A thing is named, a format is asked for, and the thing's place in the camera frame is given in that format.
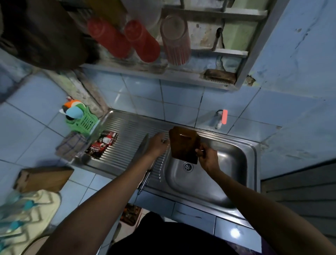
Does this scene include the person's right hand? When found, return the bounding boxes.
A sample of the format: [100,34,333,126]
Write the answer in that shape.
[195,143,221,177]

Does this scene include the person's left hand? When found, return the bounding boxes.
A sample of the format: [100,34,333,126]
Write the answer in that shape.
[146,132,170,158]

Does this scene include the small wooden cutting board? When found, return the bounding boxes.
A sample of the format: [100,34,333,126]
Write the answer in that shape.
[169,126,201,165]

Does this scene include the knives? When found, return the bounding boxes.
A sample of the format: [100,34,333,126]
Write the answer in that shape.
[138,169,153,195]

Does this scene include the checked dishcloth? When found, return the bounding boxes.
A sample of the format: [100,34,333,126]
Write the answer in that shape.
[55,131,89,161]

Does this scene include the person's left forearm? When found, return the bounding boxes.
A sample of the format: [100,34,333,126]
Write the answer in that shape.
[36,153,158,255]

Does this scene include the person's right forearm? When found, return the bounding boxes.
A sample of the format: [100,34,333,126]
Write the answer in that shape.
[209,171,336,255]

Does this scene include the person's black clothing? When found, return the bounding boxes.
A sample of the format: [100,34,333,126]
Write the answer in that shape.
[107,212,239,255]

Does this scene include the stainless steel sink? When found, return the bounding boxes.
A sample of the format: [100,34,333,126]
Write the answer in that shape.
[72,109,262,229]

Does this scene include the red black sachet pack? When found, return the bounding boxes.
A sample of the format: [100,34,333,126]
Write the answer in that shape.
[85,131,119,159]

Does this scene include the green plastic basket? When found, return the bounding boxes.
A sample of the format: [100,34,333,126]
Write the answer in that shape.
[65,106,100,137]

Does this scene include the wooden scrub brush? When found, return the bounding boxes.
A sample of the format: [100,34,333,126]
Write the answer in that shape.
[203,69,237,85]

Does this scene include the light blue plastic scoop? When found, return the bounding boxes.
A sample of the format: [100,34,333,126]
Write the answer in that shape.
[65,107,83,119]

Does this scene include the grey slatted wooden door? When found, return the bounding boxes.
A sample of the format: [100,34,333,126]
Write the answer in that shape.
[261,160,336,245]

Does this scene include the red striped drinking glass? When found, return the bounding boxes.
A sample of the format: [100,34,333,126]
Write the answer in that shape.
[160,15,191,66]

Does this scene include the red plastic cup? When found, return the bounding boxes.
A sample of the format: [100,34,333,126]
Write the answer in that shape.
[124,20,161,63]
[87,18,131,59]

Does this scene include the wooden knife block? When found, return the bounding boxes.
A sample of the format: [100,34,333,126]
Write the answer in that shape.
[13,167,75,194]

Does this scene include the cream cup rack teal knobs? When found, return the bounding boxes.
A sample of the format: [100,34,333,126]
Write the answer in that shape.
[0,189,61,255]

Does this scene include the white plastic cup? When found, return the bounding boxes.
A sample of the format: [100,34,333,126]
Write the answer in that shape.
[120,0,163,29]

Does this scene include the yellow plastic cup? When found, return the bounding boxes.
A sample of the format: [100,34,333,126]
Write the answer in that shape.
[86,0,128,27]

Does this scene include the dark round hanging pan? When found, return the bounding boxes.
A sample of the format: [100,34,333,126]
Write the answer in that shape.
[0,0,89,70]

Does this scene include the white faucet orange handle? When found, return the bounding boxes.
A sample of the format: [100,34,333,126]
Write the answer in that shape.
[215,109,228,130]

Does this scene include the black knob handle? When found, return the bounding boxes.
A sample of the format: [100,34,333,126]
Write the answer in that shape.
[211,27,223,52]

